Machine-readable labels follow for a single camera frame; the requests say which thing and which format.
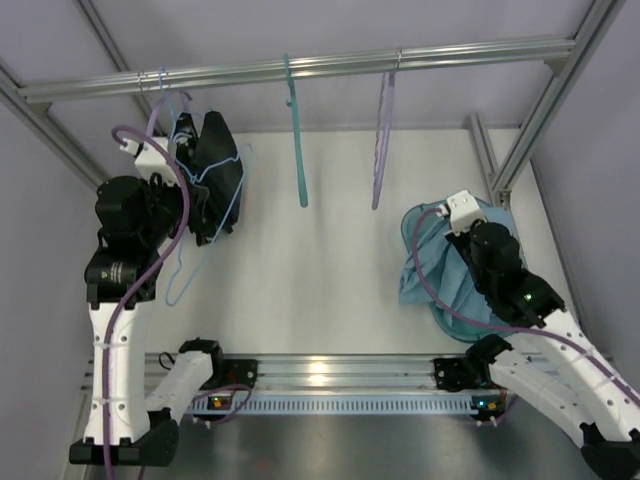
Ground light blue trousers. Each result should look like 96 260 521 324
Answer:
397 200 516 328

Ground blue wire hanger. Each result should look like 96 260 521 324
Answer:
158 66 204 185
164 147 247 307

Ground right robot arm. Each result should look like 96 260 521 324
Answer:
446 216 639 479

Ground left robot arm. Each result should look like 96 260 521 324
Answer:
69 173 221 476

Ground black white patterned trousers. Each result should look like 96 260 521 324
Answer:
171 112 199 166

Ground purple hanger left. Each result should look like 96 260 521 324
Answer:
146 91 194 137

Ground teal plastic hanger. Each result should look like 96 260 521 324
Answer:
283 53 309 208

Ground purple plastic hanger right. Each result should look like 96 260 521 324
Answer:
371 47 403 210

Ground teal plastic basin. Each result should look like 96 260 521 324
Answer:
400 195 531 344

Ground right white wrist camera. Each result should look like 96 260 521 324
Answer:
438 189 487 236

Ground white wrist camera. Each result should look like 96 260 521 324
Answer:
119 139 178 187
438 189 487 236

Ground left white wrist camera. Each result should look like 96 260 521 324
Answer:
119 139 178 187

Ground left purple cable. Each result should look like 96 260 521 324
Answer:
97 125 191 480

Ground purple cable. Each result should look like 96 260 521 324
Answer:
411 208 640 409
97 125 191 480

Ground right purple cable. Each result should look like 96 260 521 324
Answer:
411 208 640 409

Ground aluminium hanging rail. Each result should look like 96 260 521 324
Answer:
17 36 576 104

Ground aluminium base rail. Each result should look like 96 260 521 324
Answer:
87 351 556 416

